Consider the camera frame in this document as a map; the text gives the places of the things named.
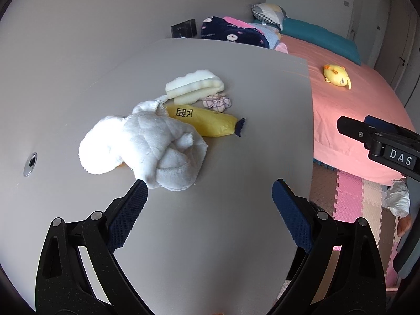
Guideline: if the pink plaid hair scrunchie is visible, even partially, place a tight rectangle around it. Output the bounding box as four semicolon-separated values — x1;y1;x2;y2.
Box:
202;94;232;112

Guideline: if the white towel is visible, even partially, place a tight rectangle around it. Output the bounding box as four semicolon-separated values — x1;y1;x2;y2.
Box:
78;100;208;191

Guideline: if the yellow snack bag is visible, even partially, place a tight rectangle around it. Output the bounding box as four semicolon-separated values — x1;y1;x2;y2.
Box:
166;104;246;137

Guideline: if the person's right hand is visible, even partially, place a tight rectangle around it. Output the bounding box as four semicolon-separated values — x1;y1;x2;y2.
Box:
397;214;411;237

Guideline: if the pink bed sheet mattress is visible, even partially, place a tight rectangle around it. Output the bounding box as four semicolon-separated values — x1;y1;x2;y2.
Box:
282;36;415;186

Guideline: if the yellow chick plush toy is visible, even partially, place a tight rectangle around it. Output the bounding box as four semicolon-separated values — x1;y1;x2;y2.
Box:
323;64;352;90

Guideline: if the colourful foam floor mat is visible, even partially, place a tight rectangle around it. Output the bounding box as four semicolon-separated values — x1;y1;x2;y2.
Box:
310;160;399;288

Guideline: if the teal pillow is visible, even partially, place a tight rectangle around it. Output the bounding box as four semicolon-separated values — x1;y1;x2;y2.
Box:
281;18;362;65

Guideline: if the grey desk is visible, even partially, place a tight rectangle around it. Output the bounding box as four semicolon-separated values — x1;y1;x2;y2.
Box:
1;40;313;314

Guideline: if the light blue folded blanket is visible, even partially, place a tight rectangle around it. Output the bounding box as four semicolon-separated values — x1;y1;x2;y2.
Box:
251;24;281;49

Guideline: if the patterned checked pillow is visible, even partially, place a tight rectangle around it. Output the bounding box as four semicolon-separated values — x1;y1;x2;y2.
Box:
251;3;287;31

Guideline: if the pink folded clothing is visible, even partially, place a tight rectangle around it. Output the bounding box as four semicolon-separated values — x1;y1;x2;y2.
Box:
224;16;253;29

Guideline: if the navy cartoon blanket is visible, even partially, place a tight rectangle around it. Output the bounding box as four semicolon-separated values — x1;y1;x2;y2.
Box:
200;16;269;48

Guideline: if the metal desk cable grommet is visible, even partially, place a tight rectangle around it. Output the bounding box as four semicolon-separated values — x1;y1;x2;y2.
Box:
23;152;38;177

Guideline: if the black wall socket panel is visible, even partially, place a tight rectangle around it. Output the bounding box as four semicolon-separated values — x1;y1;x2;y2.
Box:
171;19;197;38

